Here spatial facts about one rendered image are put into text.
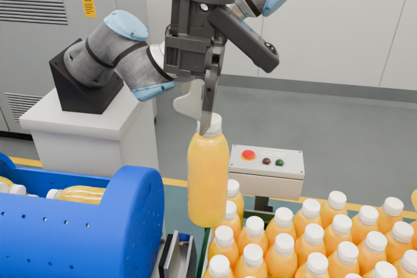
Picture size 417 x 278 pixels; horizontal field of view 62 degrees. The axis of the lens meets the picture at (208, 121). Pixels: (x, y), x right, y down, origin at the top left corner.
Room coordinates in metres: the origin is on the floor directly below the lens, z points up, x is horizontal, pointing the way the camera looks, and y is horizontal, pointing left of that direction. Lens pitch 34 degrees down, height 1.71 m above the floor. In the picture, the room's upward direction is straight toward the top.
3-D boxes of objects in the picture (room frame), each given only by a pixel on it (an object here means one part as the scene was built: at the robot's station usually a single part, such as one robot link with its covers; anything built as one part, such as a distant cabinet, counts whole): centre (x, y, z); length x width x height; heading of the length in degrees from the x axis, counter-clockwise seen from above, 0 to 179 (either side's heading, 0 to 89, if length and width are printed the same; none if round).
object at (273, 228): (0.54, -0.17, 1.00); 0.07 x 0.07 x 0.19
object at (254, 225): (0.51, -0.10, 1.10); 0.04 x 0.04 x 0.02
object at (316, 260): (0.42, -0.22, 1.10); 0.04 x 0.04 x 0.02
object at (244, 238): (0.51, -0.10, 1.00); 0.07 x 0.07 x 0.19
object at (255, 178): (0.74, -0.16, 1.05); 0.20 x 0.10 x 0.10; 81
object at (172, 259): (0.49, 0.09, 0.99); 0.10 x 0.02 x 0.12; 171
